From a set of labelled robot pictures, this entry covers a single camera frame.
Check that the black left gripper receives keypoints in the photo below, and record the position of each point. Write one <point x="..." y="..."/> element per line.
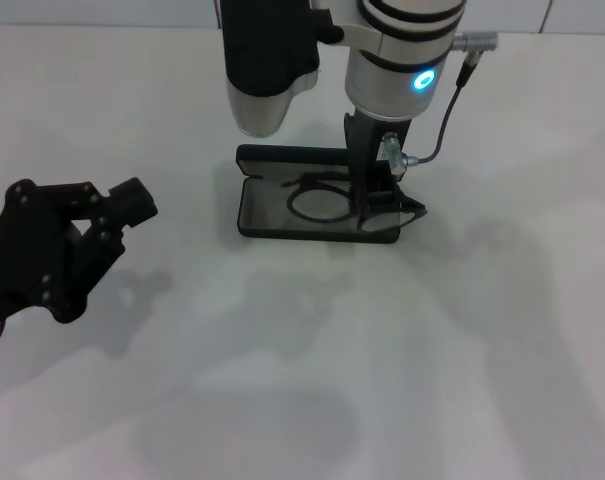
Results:
<point x="27" y="250"/>

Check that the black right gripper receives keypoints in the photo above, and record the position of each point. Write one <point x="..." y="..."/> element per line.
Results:
<point x="364" y="150"/>

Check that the black glasses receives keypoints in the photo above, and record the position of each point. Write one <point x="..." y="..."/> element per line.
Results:
<point x="416" y="210"/>

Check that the black glasses case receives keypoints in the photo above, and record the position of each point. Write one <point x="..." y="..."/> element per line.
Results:
<point x="262" y="215"/>

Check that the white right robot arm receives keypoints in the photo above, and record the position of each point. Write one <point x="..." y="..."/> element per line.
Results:
<point x="397" y="65"/>

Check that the right gripper metal connector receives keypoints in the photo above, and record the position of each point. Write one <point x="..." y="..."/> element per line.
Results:
<point x="394" y="152"/>

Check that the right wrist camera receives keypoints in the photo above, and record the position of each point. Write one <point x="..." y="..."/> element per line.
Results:
<point x="267" y="50"/>

